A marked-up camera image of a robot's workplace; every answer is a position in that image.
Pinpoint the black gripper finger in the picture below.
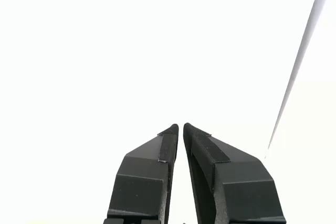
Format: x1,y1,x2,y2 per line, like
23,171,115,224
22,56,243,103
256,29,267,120
102,123,180,224
183,122,287,224

